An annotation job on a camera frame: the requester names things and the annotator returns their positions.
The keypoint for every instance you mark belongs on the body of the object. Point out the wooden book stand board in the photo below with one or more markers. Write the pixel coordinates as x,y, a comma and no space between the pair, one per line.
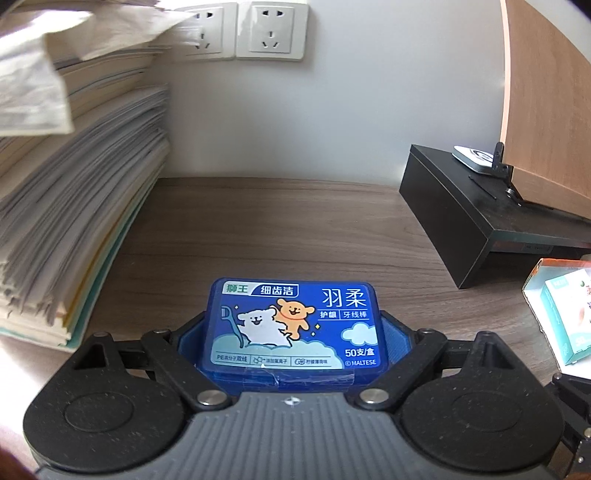
549,115

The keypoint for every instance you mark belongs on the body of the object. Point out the blue dental floss box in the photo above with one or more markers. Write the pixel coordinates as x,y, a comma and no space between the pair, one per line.
295,323

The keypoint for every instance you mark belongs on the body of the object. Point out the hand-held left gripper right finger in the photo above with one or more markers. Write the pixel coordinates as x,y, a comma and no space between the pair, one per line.
397,337

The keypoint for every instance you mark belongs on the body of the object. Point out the black monitor riser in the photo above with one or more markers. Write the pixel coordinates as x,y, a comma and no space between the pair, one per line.
452,221

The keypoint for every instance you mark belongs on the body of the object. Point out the white wall socket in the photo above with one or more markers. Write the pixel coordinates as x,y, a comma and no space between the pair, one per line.
272,30
203,27

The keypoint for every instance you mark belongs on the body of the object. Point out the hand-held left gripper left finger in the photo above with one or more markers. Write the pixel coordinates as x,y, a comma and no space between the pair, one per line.
189,344

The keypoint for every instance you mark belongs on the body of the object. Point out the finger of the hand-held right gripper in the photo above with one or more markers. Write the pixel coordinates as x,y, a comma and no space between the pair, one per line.
575,399

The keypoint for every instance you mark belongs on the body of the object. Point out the white cardboard box orange rim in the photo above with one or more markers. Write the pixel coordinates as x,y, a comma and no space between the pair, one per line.
538,286

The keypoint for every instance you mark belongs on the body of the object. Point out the black stand clip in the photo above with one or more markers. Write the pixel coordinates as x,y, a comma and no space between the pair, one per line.
497,161

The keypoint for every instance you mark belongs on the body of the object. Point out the stack of books and papers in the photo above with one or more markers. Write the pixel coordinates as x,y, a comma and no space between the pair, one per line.
69,207

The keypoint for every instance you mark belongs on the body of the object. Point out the green bandage box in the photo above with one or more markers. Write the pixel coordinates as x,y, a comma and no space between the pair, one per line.
565,318

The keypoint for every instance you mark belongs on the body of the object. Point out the small white flat gadget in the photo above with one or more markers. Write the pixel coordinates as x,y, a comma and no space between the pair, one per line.
471,157

